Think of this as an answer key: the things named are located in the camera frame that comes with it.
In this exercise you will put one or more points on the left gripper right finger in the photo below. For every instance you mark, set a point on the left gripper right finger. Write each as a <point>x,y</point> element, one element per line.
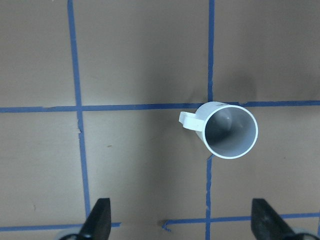
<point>266,224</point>

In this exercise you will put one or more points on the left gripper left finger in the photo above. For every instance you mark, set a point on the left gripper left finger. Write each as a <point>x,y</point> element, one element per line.
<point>98,224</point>

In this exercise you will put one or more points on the white mug grey inside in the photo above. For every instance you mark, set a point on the white mug grey inside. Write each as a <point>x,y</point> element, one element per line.
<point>228,131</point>

